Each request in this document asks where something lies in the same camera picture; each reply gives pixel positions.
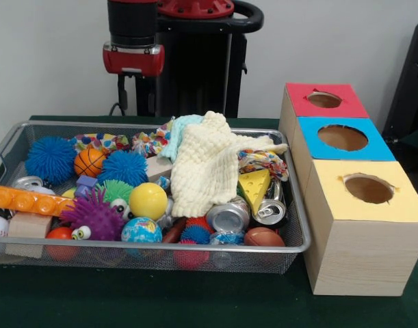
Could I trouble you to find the light blue waffle cloth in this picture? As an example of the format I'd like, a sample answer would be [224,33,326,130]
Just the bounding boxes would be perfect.
[157,115,206,161]

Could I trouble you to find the brown toy football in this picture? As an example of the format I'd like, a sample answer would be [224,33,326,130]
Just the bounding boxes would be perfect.
[243,227,287,247]

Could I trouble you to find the purple spiky monster toy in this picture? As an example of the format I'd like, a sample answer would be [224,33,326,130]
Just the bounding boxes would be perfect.
[60,188,127,242]

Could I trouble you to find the cream waffle cloth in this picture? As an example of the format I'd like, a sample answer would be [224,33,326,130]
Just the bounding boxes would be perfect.
[169,111,289,219]

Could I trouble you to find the orange toy building brick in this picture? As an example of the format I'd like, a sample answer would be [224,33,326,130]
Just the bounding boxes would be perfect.
[0,185,76,217]

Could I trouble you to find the yellow smiley ball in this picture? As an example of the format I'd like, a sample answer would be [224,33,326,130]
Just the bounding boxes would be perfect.
[129,182,169,221]

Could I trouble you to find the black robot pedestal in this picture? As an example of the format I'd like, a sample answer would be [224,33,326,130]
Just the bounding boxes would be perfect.
[135,0,265,119]

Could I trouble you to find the black upright panel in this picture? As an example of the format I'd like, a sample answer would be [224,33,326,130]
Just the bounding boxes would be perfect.
[382,22,418,139]

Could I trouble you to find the globe print ball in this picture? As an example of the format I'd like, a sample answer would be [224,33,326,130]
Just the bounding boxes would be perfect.
[121,217,164,243]

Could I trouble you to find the yellow cheese wedge toy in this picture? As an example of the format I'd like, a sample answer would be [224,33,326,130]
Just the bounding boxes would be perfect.
[238,169,272,217]

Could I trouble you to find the crushed silver can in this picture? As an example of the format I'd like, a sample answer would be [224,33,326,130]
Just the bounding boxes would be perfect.
[205,197,252,234]

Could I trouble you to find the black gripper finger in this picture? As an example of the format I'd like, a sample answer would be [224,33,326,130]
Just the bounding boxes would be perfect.
[118,73,129,111]
[146,75,158,115]

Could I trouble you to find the silver mesh bin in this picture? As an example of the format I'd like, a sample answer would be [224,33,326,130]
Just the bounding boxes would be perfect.
[0,121,313,276]

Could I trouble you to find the green fuzzy monster toy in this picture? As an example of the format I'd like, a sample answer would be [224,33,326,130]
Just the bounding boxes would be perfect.
[98,179,135,221]

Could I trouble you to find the wooden box with three holes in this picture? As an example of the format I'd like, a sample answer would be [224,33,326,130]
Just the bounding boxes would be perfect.
[278,81,418,297]

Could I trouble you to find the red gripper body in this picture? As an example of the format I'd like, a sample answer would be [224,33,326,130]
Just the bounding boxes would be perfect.
[102,42,166,78]

